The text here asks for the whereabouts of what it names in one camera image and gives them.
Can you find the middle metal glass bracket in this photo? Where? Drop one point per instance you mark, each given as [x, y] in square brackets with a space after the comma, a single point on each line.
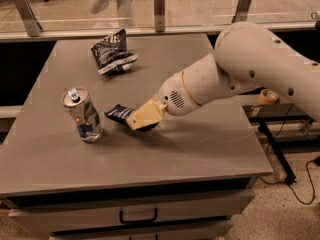
[159, 15]

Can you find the metal glass bracket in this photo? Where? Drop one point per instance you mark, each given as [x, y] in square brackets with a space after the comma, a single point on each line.
[31, 24]
[159, 15]
[242, 10]

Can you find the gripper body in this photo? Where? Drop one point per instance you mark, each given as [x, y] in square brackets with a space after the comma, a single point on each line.
[174, 95]

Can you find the orange tape roll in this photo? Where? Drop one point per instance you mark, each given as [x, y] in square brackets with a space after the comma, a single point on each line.
[268, 96]

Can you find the left metal glass bracket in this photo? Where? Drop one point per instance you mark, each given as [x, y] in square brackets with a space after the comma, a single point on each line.
[31, 24]

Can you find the right metal glass bracket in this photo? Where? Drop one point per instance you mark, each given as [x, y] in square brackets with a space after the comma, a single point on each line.
[242, 10]

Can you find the upper drawer with black handle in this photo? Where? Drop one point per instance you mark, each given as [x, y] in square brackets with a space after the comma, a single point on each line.
[127, 212]

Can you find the drawer with black handle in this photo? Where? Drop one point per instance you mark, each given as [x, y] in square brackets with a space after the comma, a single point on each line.
[202, 230]
[127, 212]

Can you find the crumpled dark blue chip bag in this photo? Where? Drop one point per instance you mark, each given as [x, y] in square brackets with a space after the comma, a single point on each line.
[111, 54]

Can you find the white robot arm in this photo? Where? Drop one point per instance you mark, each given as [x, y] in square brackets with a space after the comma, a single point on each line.
[246, 56]

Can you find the dark blue rxbar wrapper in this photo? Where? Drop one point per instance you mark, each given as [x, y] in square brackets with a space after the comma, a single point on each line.
[120, 113]

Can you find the black metal frame leg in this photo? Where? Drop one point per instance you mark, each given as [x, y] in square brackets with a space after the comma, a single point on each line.
[290, 176]

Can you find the lower drawer with black handle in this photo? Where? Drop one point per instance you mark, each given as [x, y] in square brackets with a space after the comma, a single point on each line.
[202, 230]

